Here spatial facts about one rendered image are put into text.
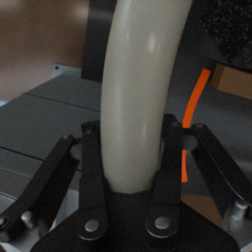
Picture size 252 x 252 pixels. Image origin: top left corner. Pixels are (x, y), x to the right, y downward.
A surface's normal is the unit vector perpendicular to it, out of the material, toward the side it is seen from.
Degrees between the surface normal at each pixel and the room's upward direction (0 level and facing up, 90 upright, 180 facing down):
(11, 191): 90
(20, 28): 0
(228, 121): 0
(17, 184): 90
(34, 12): 0
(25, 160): 90
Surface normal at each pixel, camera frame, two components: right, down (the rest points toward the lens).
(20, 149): 0.22, -0.87
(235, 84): -0.10, 0.43
